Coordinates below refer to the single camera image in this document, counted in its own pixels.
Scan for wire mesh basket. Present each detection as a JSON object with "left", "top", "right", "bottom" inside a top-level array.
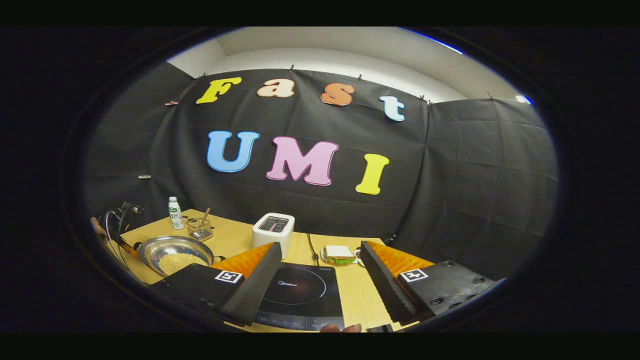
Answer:
[{"left": 186, "top": 217, "right": 214, "bottom": 242}]

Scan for black induction cooktop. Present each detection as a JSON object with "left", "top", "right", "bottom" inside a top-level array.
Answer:
[{"left": 255, "top": 263, "right": 346, "bottom": 332}]

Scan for pile of yellow beans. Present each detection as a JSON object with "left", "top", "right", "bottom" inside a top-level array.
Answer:
[{"left": 159, "top": 253, "right": 210, "bottom": 277}]

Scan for sandwich with lettuce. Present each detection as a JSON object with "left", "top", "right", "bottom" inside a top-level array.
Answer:
[{"left": 324, "top": 245, "right": 357, "bottom": 265}]

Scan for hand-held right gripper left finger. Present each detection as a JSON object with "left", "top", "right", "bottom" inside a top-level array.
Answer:
[{"left": 150, "top": 241, "right": 284, "bottom": 327}]

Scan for white toaster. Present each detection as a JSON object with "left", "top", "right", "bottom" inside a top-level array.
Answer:
[{"left": 252, "top": 212, "right": 296, "bottom": 261}]

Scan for steel pot with black handles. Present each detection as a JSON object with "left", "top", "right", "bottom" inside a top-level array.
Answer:
[{"left": 132, "top": 235, "right": 216, "bottom": 278}]

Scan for black power cable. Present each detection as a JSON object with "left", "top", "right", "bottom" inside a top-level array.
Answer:
[{"left": 306, "top": 233, "right": 321, "bottom": 266}]

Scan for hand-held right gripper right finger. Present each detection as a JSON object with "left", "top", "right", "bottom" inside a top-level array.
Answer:
[{"left": 360, "top": 240, "right": 501, "bottom": 326}]

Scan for black backdrop cloth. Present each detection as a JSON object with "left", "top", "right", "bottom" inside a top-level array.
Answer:
[{"left": 85, "top": 62, "right": 559, "bottom": 281}]

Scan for white bottle with green label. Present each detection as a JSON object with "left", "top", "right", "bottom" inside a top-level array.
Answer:
[{"left": 168, "top": 196, "right": 185, "bottom": 231}]

